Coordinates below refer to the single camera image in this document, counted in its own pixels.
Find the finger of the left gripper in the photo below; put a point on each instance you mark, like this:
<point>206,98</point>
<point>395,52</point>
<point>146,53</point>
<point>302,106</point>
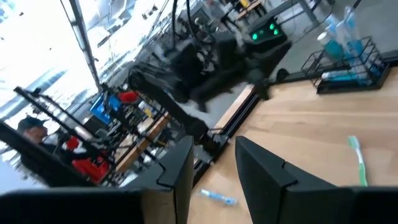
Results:
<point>217,88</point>
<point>273,59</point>

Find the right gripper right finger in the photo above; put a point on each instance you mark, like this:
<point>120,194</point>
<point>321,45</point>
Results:
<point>264,180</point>

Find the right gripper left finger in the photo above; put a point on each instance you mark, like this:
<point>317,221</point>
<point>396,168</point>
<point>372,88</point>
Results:
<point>177,165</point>

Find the teal mouthwash bottle white cap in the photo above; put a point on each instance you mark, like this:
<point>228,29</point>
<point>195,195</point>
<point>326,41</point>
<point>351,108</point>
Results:
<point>332,48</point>

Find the blue toothpaste tube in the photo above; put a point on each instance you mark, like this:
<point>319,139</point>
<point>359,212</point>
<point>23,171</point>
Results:
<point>340,75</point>

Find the green and white toothbrush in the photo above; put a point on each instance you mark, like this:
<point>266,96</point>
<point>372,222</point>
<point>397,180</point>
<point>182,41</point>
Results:
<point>360,168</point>

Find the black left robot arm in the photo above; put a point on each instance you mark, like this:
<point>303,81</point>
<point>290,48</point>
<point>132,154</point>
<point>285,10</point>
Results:
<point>174,105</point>

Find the wooden workbench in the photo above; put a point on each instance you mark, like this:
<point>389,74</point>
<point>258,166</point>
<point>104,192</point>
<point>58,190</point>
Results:
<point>146,140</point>

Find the small red object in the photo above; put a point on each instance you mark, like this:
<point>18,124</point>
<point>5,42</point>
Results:
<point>129,97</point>

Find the large red object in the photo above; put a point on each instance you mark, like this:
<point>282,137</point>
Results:
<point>90,168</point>

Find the blue plastic crate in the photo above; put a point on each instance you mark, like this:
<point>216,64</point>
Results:
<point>101,109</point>

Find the black window pillar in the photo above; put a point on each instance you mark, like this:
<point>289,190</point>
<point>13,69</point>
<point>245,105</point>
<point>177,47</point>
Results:
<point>84,43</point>

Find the person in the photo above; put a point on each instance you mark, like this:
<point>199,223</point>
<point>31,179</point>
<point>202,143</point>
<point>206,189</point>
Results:
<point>34,133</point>

